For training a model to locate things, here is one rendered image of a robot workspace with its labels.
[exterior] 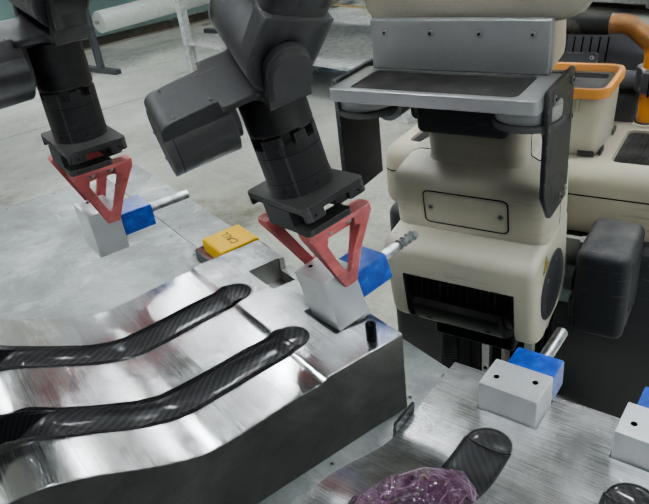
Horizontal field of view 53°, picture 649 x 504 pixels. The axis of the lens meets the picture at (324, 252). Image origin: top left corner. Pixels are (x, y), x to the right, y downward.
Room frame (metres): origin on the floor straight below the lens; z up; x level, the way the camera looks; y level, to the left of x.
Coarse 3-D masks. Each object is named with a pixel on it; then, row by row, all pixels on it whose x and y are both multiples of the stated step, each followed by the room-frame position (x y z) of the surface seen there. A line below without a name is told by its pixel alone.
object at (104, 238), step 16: (176, 192) 0.76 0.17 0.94; (80, 208) 0.70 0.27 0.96; (128, 208) 0.71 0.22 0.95; (144, 208) 0.71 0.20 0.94; (160, 208) 0.74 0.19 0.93; (80, 224) 0.71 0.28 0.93; (96, 224) 0.68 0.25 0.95; (112, 224) 0.69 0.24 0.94; (128, 224) 0.70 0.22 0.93; (144, 224) 0.71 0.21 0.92; (96, 240) 0.68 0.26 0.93; (112, 240) 0.68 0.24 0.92
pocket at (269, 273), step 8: (264, 264) 0.64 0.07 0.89; (272, 264) 0.64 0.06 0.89; (280, 264) 0.65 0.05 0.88; (256, 272) 0.63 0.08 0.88; (264, 272) 0.64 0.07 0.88; (272, 272) 0.64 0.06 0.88; (280, 272) 0.65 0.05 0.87; (288, 272) 0.64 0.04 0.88; (264, 280) 0.64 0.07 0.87; (272, 280) 0.64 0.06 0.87; (280, 280) 0.64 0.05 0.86; (288, 280) 0.63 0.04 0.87; (272, 288) 0.63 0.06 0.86
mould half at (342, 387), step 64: (256, 256) 0.66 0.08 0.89; (0, 320) 0.54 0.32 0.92; (64, 320) 0.57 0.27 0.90; (128, 320) 0.57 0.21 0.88; (256, 320) 0.53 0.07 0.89; (0, 384) 0.43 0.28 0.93; (64, 384) 0.44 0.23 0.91; (128, 384) 0.46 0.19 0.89; (256, 384) 0.44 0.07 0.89; (320, 384) 0.43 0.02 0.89; (384, 384) 0.47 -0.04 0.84; (64, 448) 0.35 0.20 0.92; (128, 448) 0.37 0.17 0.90; (192, 448) 0.38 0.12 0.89; (256, 448) 0.39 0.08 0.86; (320, 448) 0.42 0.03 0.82
